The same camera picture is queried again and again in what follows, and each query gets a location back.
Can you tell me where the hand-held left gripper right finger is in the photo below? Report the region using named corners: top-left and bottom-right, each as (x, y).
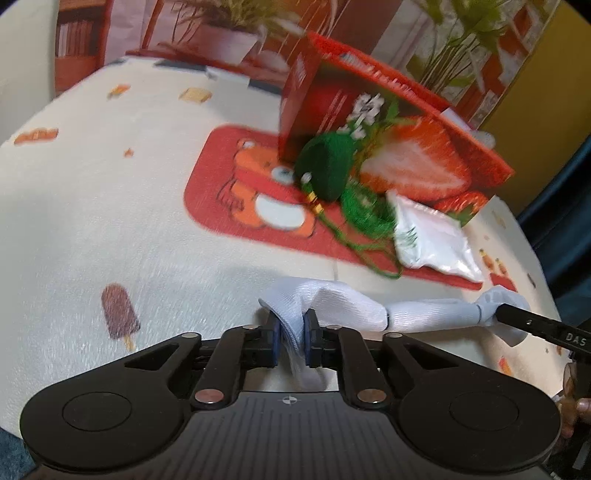
top-left (302, 309), bottom-right (463, 409)

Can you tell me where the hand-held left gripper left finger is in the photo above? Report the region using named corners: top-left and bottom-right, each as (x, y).
top-left (124, 315), bottom-right (282, 409)

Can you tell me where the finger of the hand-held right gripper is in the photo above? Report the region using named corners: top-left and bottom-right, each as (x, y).
top-left (494, 302), bottom-right (591, 357)

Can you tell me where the white sock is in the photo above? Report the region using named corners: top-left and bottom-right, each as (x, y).
top-left (257, 276), bottom-right (532, 392)

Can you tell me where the red cardboard box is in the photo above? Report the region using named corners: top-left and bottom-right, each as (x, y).
top-left (277, 31), bottom-right (515, 228)

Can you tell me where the person's right hand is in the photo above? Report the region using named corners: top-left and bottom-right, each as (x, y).
top-left (556, 362), bottom-right (591, 441)

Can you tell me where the blue curtain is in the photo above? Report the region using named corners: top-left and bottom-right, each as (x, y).
top-left (516, 133), bottom-right (591, 324)

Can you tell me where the white plastic packet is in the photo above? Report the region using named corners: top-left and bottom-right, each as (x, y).
top-left (385, 188), bottom-right (485, 284)

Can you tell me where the green knitted pouch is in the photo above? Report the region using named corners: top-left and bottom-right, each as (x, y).
top-left (320, 178), bottom-right (403, 280)

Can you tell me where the bear print blanket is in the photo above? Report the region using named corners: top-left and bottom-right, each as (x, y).
top-left (0, 57), bottom-right (563, 437)

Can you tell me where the dark blue cloth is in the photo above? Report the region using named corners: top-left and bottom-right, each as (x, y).
top-left (0, 425), bottom-right (37, 480)

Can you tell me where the wall poster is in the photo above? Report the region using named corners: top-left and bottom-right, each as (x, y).
top-left (54, 0), bottom-right (563, 136)

